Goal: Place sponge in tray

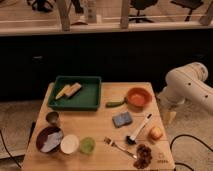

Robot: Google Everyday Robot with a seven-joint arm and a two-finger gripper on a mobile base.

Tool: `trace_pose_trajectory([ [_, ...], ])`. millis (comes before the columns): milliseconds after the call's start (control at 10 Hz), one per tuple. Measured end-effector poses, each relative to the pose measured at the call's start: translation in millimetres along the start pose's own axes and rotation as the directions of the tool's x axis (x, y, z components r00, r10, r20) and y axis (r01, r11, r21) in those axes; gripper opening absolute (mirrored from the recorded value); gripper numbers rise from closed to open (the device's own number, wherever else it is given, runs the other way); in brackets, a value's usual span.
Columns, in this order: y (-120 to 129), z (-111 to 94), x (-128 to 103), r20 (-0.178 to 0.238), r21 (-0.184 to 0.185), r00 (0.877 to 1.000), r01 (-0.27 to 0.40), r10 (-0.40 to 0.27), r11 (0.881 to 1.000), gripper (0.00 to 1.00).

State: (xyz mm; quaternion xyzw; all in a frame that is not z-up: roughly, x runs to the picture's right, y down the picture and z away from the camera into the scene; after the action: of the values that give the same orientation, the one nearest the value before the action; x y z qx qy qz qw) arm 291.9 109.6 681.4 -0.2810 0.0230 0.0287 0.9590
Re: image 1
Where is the blue sponge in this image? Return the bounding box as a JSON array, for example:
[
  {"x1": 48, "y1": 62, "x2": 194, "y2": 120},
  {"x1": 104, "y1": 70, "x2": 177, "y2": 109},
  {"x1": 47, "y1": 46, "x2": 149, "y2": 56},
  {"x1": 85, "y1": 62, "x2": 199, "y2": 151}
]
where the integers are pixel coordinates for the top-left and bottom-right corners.
[{"x1": 112, "y1": 112, "x2": 133, "y2": 128}]

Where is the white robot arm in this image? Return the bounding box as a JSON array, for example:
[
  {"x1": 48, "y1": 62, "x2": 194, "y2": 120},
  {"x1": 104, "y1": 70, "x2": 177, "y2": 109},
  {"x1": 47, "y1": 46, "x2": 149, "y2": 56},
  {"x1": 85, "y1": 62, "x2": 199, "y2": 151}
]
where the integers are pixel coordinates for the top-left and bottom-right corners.
[{"x1": 158, "y1": 62, "x2": 213, "y2": 115}]

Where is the green plastic tray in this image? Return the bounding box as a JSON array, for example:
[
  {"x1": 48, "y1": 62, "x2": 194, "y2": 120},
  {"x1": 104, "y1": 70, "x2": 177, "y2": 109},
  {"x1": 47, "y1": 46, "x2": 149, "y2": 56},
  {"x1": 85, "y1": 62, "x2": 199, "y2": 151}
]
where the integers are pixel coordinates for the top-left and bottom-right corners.
[{"x1": 47, "y1": 76, "x2": 101, "y2": 111}]

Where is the green cucumber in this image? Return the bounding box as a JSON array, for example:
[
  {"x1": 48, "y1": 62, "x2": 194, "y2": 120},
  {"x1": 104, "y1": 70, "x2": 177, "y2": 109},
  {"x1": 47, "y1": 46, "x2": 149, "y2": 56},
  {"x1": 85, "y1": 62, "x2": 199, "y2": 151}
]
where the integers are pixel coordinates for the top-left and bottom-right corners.
[{"x1": 105, "y1": 98, "x2": 126, "y2": 108}]

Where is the orange bowl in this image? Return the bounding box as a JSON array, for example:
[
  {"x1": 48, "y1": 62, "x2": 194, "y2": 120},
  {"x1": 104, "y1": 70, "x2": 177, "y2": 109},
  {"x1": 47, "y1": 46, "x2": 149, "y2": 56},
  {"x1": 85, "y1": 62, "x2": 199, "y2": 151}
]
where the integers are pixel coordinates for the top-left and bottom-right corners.
[{"x1": 126, "y1": 87, "x2": 152, "y2": 108}]

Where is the silver fork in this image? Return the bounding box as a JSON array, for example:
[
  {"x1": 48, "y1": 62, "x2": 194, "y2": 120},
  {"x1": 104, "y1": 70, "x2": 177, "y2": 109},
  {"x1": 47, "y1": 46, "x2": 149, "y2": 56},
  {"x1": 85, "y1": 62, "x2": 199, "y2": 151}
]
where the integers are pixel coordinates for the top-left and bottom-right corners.
[{"x1": 104, "y1": 137, "x2": 137, "y2": 159}]

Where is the small metal cup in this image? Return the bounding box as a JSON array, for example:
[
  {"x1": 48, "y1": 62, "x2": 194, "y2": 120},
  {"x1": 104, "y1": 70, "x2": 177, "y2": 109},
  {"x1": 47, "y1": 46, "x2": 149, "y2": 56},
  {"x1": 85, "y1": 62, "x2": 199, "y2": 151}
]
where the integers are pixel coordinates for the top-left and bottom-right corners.
[{"x1": 46, "y1": 111, "x2": 60, "y2": 126}]

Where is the green cup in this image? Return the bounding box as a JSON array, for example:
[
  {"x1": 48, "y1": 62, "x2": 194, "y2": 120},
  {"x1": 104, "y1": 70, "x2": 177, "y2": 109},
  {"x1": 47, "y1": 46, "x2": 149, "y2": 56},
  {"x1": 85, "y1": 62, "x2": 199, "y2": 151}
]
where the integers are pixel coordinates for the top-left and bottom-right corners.
[{"x1": 79, "y1": 137, "x2": 95, "y2": 154}]

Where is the orange yellow fruit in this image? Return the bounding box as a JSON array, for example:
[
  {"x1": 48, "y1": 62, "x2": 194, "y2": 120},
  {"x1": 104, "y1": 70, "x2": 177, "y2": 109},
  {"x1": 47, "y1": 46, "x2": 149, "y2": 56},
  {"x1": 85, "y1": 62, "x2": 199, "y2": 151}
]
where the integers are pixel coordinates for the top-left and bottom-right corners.
[{"x1": 149, "y1": 126, "x2": 163, "y2": 140}]

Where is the white crumpled cloth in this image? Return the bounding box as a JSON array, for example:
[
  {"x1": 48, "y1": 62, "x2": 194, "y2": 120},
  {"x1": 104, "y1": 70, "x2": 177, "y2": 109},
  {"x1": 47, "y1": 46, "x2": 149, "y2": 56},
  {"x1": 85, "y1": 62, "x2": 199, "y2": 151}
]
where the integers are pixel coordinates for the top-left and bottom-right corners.
[{"x1": 41, "y1": 131, "x2": 63, "y2": 153}]

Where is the brown grape bunch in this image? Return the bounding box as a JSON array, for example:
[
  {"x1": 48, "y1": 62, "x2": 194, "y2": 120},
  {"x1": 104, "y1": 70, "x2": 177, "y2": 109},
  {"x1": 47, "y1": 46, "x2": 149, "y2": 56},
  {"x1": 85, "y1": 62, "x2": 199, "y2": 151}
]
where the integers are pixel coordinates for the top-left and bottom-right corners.
[{"x1": 133, "y1": 144, "x2": 152, "y2": 169}]

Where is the dark red bowl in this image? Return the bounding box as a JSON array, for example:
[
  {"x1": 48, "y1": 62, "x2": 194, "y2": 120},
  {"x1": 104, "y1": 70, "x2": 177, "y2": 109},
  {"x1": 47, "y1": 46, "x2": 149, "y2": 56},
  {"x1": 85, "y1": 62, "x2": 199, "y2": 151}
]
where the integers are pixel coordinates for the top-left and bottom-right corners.
[{"x1": 36, "y1": 126, "x2": 63, "y2": 153}]

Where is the black office chair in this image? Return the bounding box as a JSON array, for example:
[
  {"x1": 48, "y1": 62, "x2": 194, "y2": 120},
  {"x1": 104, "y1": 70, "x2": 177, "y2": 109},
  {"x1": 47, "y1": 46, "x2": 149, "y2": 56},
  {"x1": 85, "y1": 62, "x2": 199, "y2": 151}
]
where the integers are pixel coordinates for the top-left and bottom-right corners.
[{"x1": 129, "y1": 0, "x2": 158, "y2": 23}]

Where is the black cable right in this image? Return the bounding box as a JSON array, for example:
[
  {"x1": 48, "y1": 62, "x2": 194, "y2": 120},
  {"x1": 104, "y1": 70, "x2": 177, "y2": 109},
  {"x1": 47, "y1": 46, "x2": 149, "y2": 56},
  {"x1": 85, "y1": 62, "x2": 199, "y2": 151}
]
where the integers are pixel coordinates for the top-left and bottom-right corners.
[{"x1": 169, "y1": 133, "x2": 213, "y2": 171}]

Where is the black cable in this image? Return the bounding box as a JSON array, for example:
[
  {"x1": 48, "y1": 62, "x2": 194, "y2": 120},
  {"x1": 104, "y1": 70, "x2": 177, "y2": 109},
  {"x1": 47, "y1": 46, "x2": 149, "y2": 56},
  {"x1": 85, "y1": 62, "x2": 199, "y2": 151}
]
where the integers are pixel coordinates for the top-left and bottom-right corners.
[
  {"x1": 169, "y1": 133, "x2": 213, "y2": 171},
  {"x1": 0, "y1": 129, "x2": 23, "y2": 169}
]

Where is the black cable left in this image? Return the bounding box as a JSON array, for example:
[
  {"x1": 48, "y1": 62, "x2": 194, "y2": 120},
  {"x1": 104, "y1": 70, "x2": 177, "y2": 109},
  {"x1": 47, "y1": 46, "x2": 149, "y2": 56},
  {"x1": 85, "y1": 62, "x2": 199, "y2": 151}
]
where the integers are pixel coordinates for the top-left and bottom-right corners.
[{"x1": 0, "y1": 129, "x2": 23, "y2": 169}]

